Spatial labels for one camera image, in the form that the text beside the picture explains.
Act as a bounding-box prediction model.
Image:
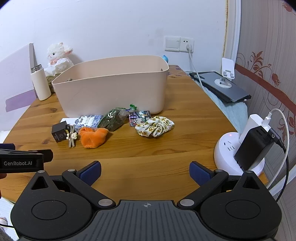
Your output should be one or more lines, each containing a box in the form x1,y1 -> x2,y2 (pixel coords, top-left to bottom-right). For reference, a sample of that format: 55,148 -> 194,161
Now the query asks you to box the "grey bear hair clip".
66,125 -> 78,148

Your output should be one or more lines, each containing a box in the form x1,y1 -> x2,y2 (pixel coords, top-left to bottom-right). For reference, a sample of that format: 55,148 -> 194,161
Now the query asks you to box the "white wall switch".
164,36 -> 181,52

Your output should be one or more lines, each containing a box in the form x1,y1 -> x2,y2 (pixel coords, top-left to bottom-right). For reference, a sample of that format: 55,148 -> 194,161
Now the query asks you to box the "dark green packet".
97,107 -> 129,132

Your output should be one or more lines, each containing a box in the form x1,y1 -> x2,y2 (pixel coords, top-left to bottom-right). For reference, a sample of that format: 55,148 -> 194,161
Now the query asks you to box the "blue and white patterned packet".
74,115 -> 104,129

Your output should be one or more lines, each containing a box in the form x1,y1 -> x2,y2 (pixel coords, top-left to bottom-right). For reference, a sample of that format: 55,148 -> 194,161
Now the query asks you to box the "white plug with cable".
186,44 -> 205,91

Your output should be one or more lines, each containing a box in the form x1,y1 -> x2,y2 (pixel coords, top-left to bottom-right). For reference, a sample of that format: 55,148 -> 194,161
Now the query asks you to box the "white charging cable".
265,108 -> 291,193

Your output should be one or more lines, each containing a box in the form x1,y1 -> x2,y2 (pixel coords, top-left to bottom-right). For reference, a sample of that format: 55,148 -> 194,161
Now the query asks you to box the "lavender and white box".
0,43 -> 36,139

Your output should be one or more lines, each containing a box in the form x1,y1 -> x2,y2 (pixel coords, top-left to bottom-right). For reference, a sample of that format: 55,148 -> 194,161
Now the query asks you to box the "white door frame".
225,0 -> 241,66

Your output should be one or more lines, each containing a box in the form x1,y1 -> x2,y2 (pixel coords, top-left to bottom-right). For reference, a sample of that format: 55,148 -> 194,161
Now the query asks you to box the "white wall socket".
180,37 -> 195,53

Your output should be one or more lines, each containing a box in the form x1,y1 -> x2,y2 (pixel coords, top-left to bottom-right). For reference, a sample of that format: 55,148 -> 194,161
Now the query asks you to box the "black charger block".
234,127 -> 274,171

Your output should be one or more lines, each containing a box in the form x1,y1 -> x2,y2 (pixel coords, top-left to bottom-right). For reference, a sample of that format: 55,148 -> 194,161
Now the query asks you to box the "round white power strip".
214,132 -> 265,176

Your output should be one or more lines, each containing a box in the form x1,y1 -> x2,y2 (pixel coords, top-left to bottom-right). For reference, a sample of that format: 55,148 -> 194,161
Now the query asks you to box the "white thermos bottle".
30,65 -> 52,101

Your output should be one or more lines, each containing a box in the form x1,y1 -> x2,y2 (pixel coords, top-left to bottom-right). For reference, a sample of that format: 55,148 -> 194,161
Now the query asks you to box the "colourful cartoon packet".
128,110 -> 152,127

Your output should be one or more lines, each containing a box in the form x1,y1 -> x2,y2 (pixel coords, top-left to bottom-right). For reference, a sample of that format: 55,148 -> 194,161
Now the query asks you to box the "black cube adapter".
51,123 -> 70,143

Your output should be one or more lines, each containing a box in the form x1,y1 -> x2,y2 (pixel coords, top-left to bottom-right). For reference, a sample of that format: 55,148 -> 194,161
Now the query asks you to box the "floral satin scrunchie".
135,115 -> 175,138

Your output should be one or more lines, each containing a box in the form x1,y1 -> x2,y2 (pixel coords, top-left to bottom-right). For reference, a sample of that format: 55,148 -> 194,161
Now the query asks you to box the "white phone stand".
215,57 -> 236,88

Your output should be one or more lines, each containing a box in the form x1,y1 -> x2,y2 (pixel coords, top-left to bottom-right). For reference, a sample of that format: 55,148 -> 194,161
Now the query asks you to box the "dark laptop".
189,71 -> 252,104

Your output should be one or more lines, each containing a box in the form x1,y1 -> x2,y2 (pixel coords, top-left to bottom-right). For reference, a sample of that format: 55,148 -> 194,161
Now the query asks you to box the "pink plastic storage bin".
52,55 -> 169,118

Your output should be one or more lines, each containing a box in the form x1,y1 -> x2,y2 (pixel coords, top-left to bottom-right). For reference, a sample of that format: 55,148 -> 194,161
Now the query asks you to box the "white plush lamb toy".
45,42 -> 75,77

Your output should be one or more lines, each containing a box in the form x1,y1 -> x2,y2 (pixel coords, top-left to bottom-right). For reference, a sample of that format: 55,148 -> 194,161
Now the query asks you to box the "teal cloth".
191,78 -> 249,135

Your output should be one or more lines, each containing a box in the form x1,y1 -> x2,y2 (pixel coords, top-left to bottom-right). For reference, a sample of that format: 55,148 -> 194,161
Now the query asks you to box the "black charging cable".
268,129 -> 290,202

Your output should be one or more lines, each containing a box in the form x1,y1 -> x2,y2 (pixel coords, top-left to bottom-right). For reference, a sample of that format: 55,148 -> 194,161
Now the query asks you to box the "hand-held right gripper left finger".
25,161 -> 116,210

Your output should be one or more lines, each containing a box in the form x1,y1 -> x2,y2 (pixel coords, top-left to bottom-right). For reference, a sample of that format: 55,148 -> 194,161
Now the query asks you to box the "white charger block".
238,114 -> 271,144

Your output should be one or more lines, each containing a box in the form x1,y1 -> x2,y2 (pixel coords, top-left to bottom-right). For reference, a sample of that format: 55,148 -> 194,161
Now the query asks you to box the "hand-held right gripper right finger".
177,161 -> 267,210

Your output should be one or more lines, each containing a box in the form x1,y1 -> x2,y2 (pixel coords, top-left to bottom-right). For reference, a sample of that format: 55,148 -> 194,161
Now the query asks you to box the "orange plush toy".
78,126 -> 109,149

